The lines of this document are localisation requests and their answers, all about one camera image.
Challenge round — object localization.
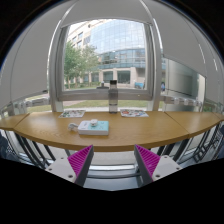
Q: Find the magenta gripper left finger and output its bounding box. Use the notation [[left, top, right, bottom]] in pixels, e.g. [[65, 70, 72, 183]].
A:
[[45, 144, 95, 187]]

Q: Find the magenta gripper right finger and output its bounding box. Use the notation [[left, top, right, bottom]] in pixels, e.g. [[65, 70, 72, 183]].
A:
[[133, 144, 183, 185]]

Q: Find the white charger plug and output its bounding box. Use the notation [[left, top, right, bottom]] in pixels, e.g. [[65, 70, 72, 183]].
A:
[[90, 119, 98, 126]]

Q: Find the white teal power strip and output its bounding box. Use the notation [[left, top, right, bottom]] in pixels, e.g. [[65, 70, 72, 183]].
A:
[[78, 120, 109, 135]]

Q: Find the left colourful leaflet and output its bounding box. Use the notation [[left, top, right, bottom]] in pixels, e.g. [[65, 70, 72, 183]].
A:
[[59, 110, 85, 118]]

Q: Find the colourful leaflet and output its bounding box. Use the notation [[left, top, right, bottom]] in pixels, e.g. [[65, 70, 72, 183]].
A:
[[120, 109, 149, 117], [59, 110, 85, 118]]

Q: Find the right colourful leaflet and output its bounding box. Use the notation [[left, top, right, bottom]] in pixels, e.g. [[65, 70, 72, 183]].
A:
[[120, 109, 149, 117]]

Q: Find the clear water bottle black cap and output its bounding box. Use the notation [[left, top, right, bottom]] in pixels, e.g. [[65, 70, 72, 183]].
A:
[[108, 80, 118, 113]]

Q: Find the left roller blind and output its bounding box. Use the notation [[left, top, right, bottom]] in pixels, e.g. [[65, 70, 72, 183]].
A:
[[0, 3, 69, 109]]

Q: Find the roller blind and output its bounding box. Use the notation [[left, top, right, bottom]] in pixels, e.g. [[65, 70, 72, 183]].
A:
[[0, 3, 69, 109], [62, 0, 151, 27], [147, 0, 224, 104]]

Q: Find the right roller blind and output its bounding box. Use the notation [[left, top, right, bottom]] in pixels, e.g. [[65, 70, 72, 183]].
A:
[[147, 0, 224, 104]]

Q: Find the centre roller blind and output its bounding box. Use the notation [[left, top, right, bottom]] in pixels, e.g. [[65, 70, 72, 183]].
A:
[[62, 0, 151, 27]]

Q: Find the white charger cable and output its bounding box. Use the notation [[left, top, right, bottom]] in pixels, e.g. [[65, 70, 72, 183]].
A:
[[67, 122, 80, 132]]

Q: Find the white window frame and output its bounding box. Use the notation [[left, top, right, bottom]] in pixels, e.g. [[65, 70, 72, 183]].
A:
[[49, 19, 161, 111]]

